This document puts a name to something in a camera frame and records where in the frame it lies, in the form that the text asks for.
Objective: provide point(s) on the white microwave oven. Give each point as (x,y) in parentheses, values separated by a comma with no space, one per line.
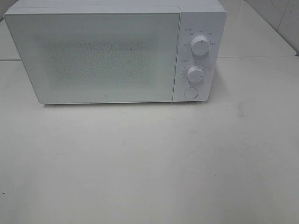
(197,17)

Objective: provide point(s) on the white round door button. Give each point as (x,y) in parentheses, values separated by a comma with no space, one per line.
(191,93)

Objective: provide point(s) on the white dial knob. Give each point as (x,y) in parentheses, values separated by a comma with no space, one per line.
(200,45)
(195,74)

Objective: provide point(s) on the white microwave door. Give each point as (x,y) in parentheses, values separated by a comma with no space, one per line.
(98,58)

